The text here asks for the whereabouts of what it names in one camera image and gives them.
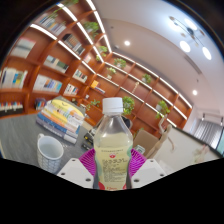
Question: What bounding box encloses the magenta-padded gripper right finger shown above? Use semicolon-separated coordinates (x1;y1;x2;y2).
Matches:
128;148;168;189

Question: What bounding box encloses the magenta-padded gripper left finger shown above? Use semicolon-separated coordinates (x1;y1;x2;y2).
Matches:
56;148;98;189

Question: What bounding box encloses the clear bottle with yellow drink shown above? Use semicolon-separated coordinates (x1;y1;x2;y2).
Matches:
93;97;134;192

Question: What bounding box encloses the tall green white carton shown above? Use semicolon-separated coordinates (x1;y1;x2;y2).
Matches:
133;144;146;155

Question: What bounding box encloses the tan chair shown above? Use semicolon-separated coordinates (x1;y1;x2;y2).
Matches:
132;129;160;157

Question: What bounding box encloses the white patterned mug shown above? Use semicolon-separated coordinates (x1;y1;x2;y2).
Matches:
36;133;65;174

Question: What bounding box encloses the wooden artist mannequin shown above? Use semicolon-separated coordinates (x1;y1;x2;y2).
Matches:
144;114;174;159

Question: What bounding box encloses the stack of dark books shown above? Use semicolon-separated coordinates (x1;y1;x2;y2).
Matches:
81;128;99;151

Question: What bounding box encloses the stack of colourful books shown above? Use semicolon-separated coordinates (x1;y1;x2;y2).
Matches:
35;96;86;144

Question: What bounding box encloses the grey sheer curtain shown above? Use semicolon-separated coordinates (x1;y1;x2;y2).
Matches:
193;119;224;149

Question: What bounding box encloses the window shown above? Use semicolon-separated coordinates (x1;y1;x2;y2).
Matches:
216;133;224;154

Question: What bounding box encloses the wooden shelf unit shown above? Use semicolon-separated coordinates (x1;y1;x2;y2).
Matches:
0;0;194;138

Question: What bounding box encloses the ceiling air vent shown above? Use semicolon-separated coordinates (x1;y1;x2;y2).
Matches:
184;54;204;75

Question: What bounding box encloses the branched ceiling lamp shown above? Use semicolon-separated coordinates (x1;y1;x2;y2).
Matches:
169;14;213;62

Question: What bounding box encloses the black track light rail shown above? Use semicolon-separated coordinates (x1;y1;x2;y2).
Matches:
199;111;224;126

